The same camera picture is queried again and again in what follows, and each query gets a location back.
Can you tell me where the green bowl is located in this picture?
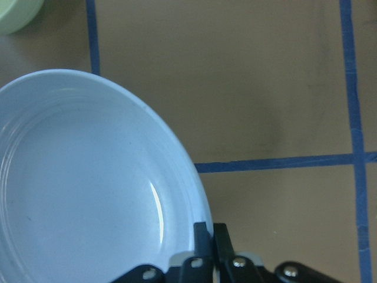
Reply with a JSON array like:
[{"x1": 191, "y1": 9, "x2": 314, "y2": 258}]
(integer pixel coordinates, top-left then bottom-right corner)
[{"x1": 1, "y1": 0, "x2": 44, "y2": 36}]

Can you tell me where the blue plate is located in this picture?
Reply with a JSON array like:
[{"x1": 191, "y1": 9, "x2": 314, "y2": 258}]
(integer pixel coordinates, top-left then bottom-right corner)
[{"x1": 1, "y1": 69, "x2": 212, "y2": 282}]

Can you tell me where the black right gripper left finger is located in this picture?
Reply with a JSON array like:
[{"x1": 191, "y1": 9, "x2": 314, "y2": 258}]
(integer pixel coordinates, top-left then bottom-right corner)
[{"x1": 113, "y1": 222, "x2": 214, "y2": 282}]

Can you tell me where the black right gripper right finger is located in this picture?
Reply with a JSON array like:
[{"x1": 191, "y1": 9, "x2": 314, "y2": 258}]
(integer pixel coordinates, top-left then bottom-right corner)
[{"x1": 213, "y1": 223, "x2": 338, "y2": 282}]

